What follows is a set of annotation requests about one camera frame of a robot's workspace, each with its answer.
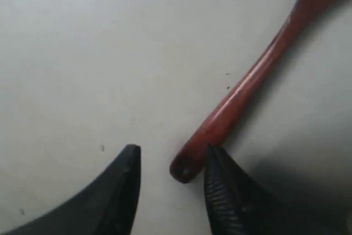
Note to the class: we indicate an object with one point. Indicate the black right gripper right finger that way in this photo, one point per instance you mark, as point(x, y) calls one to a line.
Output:
point(236, 204)

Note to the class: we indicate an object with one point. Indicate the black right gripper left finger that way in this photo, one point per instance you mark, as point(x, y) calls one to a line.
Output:
point(107, 205)

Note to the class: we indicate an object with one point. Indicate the red-brown wooden spoon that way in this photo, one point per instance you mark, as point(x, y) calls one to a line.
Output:
point(217, 127)

